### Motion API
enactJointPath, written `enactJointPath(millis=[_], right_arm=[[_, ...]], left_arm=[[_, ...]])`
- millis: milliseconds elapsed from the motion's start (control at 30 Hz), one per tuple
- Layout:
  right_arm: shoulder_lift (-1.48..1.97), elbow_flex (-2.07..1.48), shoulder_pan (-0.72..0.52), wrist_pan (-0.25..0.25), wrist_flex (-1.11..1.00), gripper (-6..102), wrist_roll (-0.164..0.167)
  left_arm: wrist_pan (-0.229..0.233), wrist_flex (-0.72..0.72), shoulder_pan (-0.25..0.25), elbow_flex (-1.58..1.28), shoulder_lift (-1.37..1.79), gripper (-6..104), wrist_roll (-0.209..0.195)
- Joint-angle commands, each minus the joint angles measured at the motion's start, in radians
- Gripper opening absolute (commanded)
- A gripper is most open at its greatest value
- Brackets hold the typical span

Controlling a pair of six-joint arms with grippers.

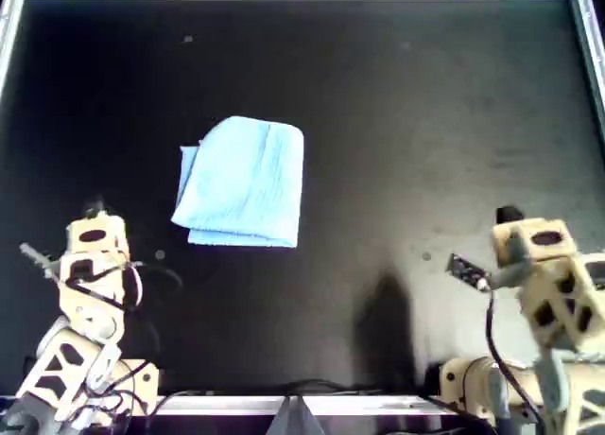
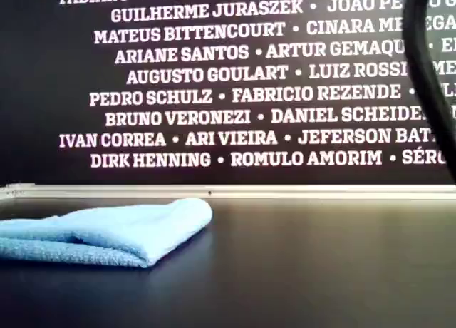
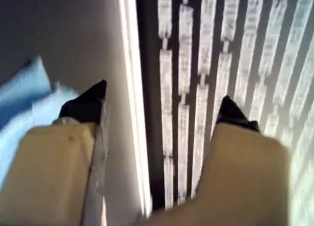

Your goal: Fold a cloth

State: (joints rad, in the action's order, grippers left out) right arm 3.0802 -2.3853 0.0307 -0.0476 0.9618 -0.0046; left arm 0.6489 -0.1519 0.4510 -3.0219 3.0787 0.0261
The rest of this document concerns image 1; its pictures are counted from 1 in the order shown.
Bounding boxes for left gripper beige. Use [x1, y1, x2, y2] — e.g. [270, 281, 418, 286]
[64, 196, 130, 257]

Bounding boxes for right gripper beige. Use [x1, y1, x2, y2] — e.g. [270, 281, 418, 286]
[491, 205, 578, 269]

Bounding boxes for light blue microfibre cloth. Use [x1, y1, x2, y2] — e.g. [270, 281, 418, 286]
[169, 115, 305, 250]

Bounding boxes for right gripper grey camera bracket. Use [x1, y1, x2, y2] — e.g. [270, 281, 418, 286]
[486, 234, 536, 293]

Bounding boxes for bare circuit board camera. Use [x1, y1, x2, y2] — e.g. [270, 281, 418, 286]
[445, 252, 491, 293]

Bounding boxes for left gripper grey bracket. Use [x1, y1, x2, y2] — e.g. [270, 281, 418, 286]
[19, 242, 63, 281]

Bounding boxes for left arm servo wire bundle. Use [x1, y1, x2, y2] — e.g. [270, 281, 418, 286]
[60, 259, 184, 431]

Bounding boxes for black camera cable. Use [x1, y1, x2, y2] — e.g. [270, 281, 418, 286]
[483, 287, 545, 435]

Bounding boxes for grey camera stand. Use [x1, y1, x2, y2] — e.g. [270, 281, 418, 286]
[267, 395, 325, 435]

